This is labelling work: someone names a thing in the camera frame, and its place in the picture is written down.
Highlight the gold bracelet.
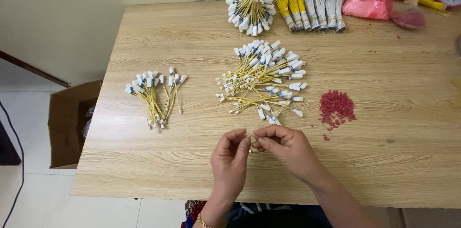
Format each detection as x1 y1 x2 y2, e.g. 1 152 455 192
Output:
196 212 217 228

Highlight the small pile of yellow wire harnesses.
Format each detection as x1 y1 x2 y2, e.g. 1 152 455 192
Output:
125 66 188 130

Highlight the black cable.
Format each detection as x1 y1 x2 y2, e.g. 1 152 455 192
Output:
0 101 25 228

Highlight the person's left hand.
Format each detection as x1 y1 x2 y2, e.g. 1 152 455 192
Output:
210 129 252 200

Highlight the yellow wire bundle with label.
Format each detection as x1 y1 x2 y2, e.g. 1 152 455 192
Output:
288 0 305 31
275 0 297 33
294 0 312 31

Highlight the small clear bag of red pieces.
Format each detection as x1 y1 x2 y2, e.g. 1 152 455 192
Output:
391 2 426 30

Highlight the person's right hand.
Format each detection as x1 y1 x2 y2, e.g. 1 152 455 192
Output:
251 125 327 186

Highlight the single yellow wire with connector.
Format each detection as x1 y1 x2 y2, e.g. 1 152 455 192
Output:
248 114 281 154

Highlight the dark furniture piece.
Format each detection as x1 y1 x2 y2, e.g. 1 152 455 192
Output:
0 120 22 166

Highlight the pile of red plastic pieces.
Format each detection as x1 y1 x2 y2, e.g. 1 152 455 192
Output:
311 90 357 142

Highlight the brown cardboard box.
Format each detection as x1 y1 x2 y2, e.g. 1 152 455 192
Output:
48 79 103 169

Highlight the white wire bundle with label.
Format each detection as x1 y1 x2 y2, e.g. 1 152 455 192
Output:
303 0 320 33
335 0 346 34
314 0 328 33
325 0 338 31

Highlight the tied bunch of wire harnesses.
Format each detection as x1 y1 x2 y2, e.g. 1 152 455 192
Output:
225 0 277 37

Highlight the brown wooden rail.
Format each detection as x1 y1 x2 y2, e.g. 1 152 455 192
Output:
0 50 71 88

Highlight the person's patterned clothing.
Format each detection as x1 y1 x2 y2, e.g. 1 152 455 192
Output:
181 200 334 228

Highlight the large pile of yellow wire harnesses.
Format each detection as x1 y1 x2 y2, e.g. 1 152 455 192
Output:
215 39 309 126

